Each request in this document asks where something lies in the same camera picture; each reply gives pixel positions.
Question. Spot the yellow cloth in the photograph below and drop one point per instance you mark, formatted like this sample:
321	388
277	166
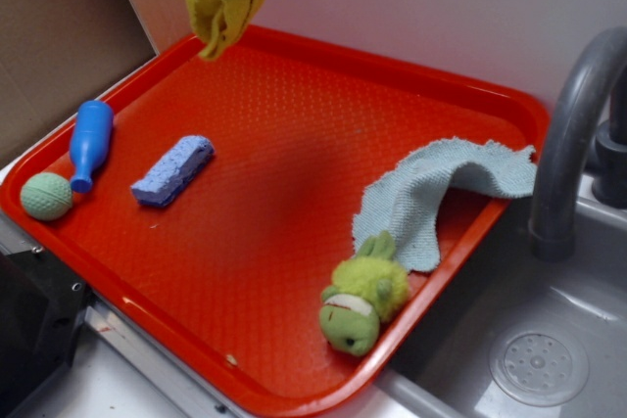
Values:
219	24

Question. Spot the brown cardboard panel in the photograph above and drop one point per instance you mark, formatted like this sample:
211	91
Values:
56	54

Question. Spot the blue sponge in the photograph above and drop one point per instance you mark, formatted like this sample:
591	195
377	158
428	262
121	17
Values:
173	171

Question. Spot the blue plastic bottle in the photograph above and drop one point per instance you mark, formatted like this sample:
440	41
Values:
90	143

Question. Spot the red plastic tray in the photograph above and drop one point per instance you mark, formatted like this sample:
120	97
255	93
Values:
228	276

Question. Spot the light blue towel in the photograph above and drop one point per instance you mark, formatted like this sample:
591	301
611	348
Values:
406	200

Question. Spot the green textured ball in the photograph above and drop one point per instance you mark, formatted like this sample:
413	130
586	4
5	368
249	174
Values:
46	196

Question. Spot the green plush fish toy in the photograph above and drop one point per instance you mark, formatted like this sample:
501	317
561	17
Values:
366	292

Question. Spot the black metal block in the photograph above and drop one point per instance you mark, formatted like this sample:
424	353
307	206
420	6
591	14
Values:
42	309

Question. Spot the grey faucet spout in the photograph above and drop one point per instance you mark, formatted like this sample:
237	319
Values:
582	106

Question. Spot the grey plastic sink basin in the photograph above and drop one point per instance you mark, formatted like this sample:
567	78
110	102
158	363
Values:
442	368

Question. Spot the round sink drain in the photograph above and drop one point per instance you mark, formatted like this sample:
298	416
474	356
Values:
542	369

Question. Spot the grey faucet handle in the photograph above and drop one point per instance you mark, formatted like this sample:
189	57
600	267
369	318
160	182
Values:
609	186

